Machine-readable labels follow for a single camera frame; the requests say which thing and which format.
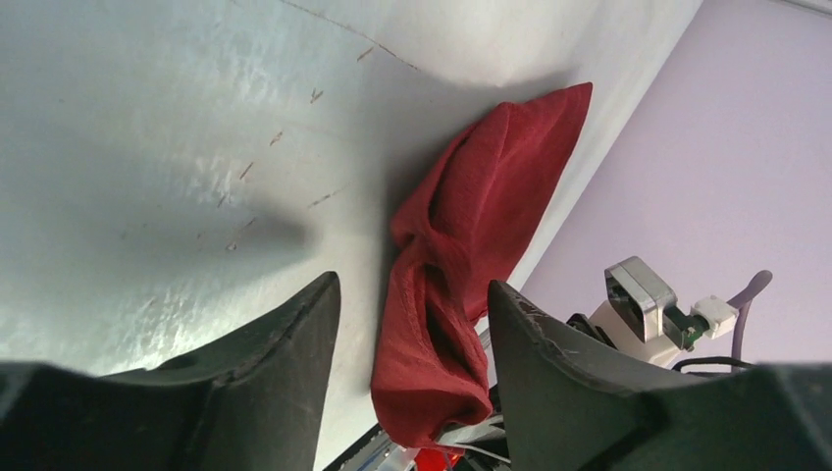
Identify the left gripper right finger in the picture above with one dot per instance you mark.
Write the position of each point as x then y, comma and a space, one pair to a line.
570, 402

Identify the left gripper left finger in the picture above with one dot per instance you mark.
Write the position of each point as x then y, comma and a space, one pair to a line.
252, 399

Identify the red cloth napkin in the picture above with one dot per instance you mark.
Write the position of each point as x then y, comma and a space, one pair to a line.
468, 223

